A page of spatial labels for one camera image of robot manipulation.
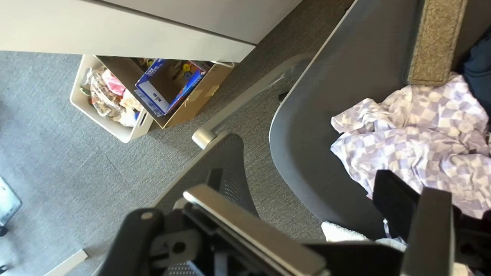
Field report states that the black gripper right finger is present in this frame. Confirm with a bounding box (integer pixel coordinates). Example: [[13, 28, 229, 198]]
[[373, 170, 457, 276]]

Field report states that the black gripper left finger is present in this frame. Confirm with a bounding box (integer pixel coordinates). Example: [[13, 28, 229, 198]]
[[97, 205, 207, 276]]

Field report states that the purple white patterned garment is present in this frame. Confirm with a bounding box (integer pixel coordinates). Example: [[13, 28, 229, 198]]
[[329, 71, 491, 221]]

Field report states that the black mesh office chair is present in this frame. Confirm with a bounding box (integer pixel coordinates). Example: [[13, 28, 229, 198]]
[[152, 0, 491, 276]]

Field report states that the cream cloth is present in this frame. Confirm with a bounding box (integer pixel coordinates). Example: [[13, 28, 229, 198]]
[[321, 219, 411, 253]]

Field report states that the white storage bin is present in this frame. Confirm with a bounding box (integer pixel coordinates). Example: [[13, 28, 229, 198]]
[[69, 54, 155, 144]]

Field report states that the brown cardboard box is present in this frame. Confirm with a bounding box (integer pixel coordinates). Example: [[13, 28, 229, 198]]
[[97, 55, 237, 130]]

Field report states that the blue printed box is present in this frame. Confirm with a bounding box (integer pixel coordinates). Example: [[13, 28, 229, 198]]
[[134, 58, 209, 118]]

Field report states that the dark navy garment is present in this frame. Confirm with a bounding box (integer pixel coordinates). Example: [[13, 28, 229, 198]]
[[459, 29, 491, 117]]

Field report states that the large whiteboard panel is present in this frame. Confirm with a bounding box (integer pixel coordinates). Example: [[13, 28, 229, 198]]
[[0, 0, 304, 64]]

